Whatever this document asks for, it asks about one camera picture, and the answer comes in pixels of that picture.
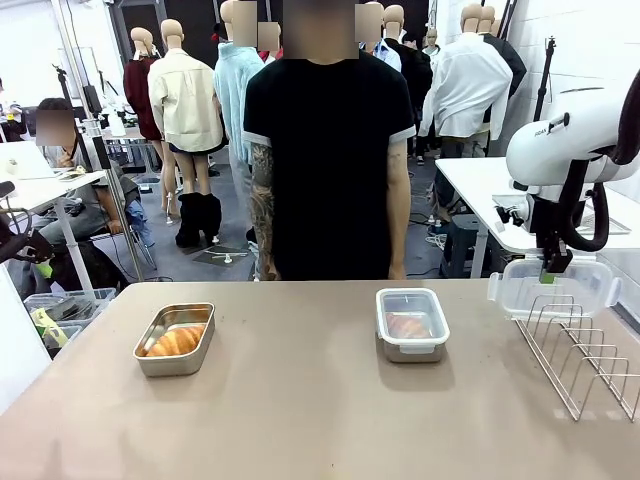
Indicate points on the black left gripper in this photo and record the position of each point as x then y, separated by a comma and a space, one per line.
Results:
15, 247

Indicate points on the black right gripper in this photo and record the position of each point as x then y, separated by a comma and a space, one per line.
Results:
552, 245

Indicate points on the clear plastic snap-lock lid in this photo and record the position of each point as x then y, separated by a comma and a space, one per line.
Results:
525, 280
412, 346

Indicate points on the golden brown croissant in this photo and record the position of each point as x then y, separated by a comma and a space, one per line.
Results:
407, 325
175, 341

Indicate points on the rectangular stainless steel container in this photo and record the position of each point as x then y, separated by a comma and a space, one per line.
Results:
410, 357
175, 367

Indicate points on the person's tattooed right forearm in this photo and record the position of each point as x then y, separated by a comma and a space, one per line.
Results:
262, 220

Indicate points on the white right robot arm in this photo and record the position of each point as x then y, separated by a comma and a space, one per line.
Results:
550, 150

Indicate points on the person's left forearm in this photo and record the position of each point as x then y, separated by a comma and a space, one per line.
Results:
399, 220

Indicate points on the person's left hand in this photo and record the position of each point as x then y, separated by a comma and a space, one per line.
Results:
398, 267

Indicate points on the person's right hand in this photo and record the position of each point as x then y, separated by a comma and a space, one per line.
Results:
269, 267

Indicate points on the clear plastic storage bin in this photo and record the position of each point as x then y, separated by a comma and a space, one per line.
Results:
75, 305

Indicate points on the white desk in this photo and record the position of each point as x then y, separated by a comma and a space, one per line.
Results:
45, 192

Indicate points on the seated person in grey shirt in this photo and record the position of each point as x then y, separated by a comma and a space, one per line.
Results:
95, 205

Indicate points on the dark grey stool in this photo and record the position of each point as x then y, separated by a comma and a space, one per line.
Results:
462, 245

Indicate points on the white laptop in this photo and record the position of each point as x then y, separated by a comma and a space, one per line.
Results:
25, 160

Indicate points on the large white table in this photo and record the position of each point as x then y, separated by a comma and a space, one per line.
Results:
470, 175

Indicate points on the black stand with boxes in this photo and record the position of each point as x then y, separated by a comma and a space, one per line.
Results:
102, 150

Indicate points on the thin black tripod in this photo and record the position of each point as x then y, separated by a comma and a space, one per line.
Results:
76, 122

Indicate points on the tall black tripod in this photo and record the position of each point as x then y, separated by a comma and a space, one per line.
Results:
545, 80

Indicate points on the mannequin in white shirt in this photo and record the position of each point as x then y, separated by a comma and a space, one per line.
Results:
470, 90

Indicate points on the mannequin in dark red dress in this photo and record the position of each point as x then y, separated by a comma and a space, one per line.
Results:
137, 85

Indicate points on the mannequin in black jacket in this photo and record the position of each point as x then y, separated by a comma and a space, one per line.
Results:
512, 65

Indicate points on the mannequin in cream jacket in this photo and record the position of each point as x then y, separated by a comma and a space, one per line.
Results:
182, 100

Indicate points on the mannequin in black coat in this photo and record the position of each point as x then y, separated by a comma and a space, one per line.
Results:
417, 80

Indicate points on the small mannequin with pale top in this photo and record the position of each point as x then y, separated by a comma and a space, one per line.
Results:
432, 42

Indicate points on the person in black t-shirt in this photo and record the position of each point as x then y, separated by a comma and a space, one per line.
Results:
325, 150

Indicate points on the mannequin in light blue fleece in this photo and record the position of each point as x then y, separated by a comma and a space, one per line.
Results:
232, 90

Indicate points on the mannequin in blue shirt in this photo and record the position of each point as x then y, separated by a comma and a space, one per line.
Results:
387, 55

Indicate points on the mannequin in red jacket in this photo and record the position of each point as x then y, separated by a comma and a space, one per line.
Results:
269, 55

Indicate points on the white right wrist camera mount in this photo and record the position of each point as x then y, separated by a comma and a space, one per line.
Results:
520, 215

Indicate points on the grey aluminium frame post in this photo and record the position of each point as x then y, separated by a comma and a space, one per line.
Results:
125, 230

